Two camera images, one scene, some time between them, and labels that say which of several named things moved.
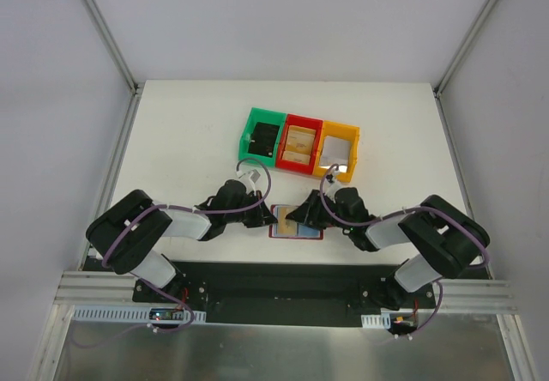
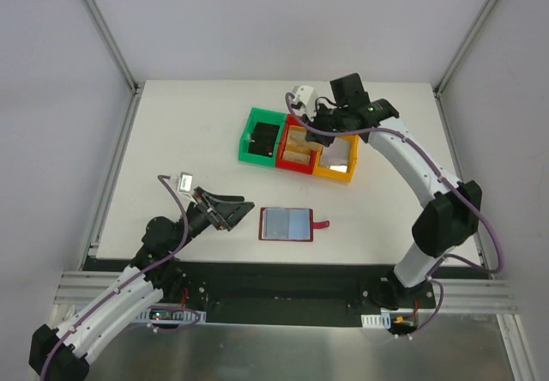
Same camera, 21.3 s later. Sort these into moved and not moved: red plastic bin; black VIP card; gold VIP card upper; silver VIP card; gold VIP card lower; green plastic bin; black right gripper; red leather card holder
Moved: black right gripper; red leather card holder
Not moved: black VIP card; green plastic bin; red plastic bin; gold VIP card lower; gold VIP card upper; silver VIP card
